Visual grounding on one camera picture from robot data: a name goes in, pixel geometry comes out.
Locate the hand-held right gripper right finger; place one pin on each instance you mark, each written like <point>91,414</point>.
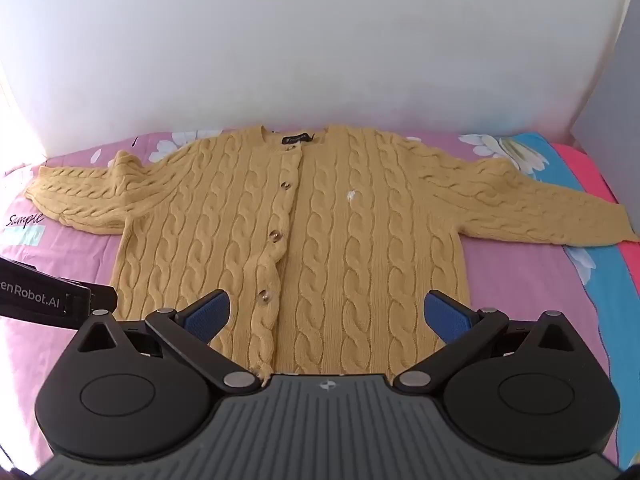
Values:
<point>446,316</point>

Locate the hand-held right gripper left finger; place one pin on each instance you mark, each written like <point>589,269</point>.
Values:
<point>209,316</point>

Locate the pink floral bedsheet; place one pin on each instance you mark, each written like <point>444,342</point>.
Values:
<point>525,280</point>

